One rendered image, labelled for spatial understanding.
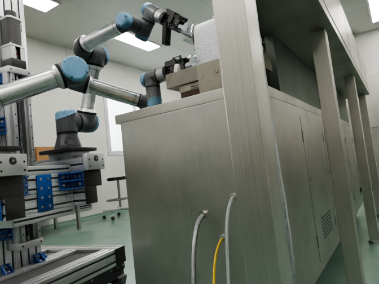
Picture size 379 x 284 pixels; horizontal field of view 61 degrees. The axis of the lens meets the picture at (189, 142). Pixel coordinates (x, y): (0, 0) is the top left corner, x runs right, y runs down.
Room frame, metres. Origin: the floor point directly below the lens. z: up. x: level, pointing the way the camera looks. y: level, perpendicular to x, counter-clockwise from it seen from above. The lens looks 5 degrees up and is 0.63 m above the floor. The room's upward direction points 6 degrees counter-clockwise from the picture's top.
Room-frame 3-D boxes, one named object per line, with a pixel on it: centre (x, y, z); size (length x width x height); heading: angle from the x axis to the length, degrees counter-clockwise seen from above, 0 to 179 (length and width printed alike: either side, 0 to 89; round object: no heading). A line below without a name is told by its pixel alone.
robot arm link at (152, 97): (1.62, 0.16, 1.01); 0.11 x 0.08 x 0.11; 25
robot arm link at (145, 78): (1.61, 0.15, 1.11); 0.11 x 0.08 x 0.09; 57
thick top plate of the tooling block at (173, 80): (1.27, -0.14, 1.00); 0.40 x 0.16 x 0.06; 57
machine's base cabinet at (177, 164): (2.28, -0.65, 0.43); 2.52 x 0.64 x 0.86; 147
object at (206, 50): (1.39, -0.18, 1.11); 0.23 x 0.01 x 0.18; 57
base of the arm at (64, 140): (1.84, 0.70, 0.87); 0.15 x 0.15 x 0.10
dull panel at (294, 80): (2.23, -0.97, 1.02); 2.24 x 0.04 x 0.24; 147
